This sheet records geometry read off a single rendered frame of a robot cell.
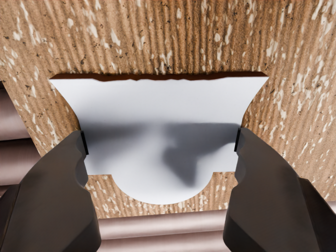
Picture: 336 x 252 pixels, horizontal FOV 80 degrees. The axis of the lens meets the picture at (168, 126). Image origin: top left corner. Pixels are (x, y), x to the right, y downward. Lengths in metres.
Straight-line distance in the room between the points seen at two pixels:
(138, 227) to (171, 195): 0.10
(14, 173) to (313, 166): 0.25
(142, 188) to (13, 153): 0.12
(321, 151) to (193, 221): 0.14
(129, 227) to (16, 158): 0.13
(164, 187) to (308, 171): 0.12
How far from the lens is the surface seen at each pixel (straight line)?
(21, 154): 0.22
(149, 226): 0.25
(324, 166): 0.20
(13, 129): 0.19
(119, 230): 0.26
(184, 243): 0.29
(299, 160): 0.19
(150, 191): 0.16
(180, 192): 0.16
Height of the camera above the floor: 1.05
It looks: 59 degrees down
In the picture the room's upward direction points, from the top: 177 degrees clockwise
